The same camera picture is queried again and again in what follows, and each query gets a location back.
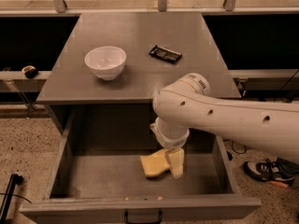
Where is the white bowl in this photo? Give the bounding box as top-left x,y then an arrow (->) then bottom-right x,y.
84,46 -> 127,80

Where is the small black round device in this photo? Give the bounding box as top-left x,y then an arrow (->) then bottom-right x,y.
21,65 -> 38,78

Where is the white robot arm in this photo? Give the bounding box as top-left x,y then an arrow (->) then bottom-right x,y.
150,73 -> 299,178

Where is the black stand at left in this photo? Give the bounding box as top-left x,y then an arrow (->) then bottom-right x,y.
0,174 -> 31,224

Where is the yellow sponge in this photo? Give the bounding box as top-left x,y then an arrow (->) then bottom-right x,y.
140,148 -> 170,178

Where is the black drawer handle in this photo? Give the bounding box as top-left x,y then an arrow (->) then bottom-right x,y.
123,211 -> 163,224

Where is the open grey top drawer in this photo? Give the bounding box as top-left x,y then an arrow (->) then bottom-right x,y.
20,105 -> 261,224

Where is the black cable on floor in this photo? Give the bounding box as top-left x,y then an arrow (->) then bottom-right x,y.
222,138 -> 249,156

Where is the grey cabinet counter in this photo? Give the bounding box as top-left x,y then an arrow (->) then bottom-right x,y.
36,11 -> 242,135

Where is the grey sneaker shoe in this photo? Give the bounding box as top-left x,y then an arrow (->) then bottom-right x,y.
243,159 -> 294,188

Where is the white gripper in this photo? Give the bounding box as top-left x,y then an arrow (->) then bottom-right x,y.
149,118 -> 190,179

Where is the black flat packet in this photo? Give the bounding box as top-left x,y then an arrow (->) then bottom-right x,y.
149,45 -> 182,63

